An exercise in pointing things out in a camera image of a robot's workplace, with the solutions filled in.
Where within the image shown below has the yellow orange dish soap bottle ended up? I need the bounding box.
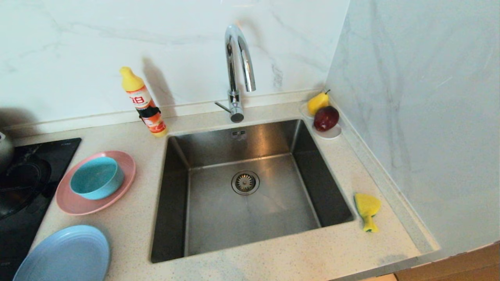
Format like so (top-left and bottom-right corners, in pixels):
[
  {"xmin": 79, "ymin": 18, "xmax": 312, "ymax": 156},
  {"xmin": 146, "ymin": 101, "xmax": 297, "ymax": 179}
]
[{"xmin": 120, "ymin": 66, "xmax": 168, "ymax": 138}]

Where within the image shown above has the metal sink drain strainer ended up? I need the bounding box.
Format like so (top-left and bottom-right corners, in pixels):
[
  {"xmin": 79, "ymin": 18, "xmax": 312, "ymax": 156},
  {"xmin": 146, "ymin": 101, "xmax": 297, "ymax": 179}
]
[{"xmin": 231, "ymin": 170, "xmax": 260, "ymax": 196}]

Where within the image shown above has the stainless steel sink basin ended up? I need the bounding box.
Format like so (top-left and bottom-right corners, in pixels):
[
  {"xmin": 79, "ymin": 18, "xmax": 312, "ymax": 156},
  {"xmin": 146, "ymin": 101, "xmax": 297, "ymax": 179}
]
[{"xmin": 150, "ymin": 118, "xmax": 356, "ymax": 264}]

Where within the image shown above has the yellow green sponge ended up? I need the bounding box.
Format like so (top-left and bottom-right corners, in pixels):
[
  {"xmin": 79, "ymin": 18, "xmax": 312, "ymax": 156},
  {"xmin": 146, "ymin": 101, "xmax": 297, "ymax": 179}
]
[{"xmin": 354, "ymin": 192, "xmax": 382, "ymax": 233}]

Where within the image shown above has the chrome gooseneck faucet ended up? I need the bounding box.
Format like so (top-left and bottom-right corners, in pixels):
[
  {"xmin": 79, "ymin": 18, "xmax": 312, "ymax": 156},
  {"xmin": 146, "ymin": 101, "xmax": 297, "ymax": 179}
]
[{"xmin": 214, "ymin": 24, "xmax": 257, "ymax": 123}]

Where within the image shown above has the yellow pear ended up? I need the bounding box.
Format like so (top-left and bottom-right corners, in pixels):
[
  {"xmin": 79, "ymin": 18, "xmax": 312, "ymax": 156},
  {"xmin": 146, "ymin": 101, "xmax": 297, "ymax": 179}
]
[{"xmin": 307, "ymin": 89, "xmax": 331, "ymax": 116}]

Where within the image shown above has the dark red apple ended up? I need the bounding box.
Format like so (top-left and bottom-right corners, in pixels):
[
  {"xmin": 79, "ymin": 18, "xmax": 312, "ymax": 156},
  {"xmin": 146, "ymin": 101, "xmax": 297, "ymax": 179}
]
[{"xmin": 313, "ymin": 106, "xmax": 340, "ymax": 132}]

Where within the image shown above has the small white dish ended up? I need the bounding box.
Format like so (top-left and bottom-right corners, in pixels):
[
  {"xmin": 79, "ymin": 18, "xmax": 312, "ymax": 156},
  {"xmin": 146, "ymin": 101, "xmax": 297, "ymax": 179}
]
[{"xmin": 300, "ymin": 101, "xmax": 342, "ymax": 140}]

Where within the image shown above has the teal bowl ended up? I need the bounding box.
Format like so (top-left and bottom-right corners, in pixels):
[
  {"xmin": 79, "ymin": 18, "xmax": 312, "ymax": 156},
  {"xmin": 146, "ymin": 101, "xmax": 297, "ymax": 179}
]
[{"xmin": 70, "ymin": 157, "xmax": 125, "ymax": 200}]

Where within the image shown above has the pink plate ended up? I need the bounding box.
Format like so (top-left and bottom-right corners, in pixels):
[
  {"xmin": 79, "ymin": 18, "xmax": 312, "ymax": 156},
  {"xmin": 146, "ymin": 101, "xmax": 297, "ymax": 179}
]
[{"xmin": 55, "ymin": 150, "xmax": 136, "ymax": 216}]

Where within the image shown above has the black glass cooktop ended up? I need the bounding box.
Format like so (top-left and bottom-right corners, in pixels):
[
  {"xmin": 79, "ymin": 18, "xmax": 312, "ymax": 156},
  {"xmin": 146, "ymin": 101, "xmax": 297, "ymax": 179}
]
[{"xmin": 0, "ymin": 137, "xmax": 82, "ymax": 281}]

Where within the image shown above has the light blue plate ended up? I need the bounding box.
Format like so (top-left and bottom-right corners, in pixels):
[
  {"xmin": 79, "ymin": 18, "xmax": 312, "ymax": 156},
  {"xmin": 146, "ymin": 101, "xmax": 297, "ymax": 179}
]
[{"xmin": 13, "ymin": 225, "xmax": 111, "ymax": 281}]

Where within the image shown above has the black frying pan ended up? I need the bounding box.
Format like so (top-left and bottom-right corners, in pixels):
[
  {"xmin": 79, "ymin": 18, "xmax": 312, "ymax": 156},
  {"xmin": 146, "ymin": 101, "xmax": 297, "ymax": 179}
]
[{"xmin": 0, "ymin": 156, "xmax": 52, "ymax": 219}]

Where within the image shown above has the silver kettle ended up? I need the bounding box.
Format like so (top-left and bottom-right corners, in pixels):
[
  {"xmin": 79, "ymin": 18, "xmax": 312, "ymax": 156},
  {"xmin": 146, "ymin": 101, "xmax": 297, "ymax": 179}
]
[{"xmin": 0, "ymin": 132, "xmax": 15, "ymax": 174}]

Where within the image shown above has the light wooden cabinet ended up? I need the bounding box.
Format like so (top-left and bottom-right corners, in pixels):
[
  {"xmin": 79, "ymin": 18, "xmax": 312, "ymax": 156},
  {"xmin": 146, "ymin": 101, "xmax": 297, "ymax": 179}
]
[{"xmin": 395, "ymin": 242, "xmax": 500, "ymax": 281}]

